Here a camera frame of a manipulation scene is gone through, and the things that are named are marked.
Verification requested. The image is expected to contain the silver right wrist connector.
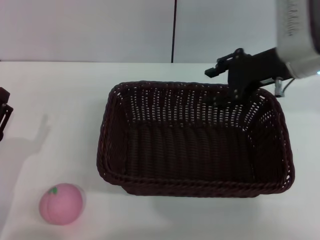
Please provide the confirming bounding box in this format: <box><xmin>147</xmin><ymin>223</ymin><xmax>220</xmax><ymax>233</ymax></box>
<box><xmin>274</xmin><ymin>77</ymin><xmax>286</xmax><ymax>98</ymax></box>

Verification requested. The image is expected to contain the thin right wrist cable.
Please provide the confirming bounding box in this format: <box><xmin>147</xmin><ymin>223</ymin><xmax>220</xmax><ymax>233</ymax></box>
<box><xmin>282</xmin><ymin>77</ymin><xmax>297</xmax><ymax>92</ymax></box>

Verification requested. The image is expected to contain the black vertical wall strip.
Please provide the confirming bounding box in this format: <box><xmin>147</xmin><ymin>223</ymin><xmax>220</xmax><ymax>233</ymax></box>
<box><xmin>170</xmin><ymin>0</ymin><xmax>178</xmax><ymax>63</ymax></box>

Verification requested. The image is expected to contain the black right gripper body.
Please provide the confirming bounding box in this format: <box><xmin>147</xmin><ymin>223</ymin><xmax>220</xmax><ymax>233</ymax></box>
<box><xmin>227</xmin><ymin>47</ymin><xmax>292</xmax><ymax>88</ymax></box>

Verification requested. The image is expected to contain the dark brown woven basket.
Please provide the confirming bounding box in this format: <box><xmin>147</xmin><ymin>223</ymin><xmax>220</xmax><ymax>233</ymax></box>
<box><xmin>95</xmin><ymin>80</ymin><xmax>296</xmax><ymax>198</ymax></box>

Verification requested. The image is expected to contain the pink toy peach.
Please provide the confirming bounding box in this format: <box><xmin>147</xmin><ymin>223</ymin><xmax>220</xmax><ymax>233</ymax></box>
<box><xmin>38</xmin><ymin>182</ymin><xmax>84</xmax><ymax>226</ymax></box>

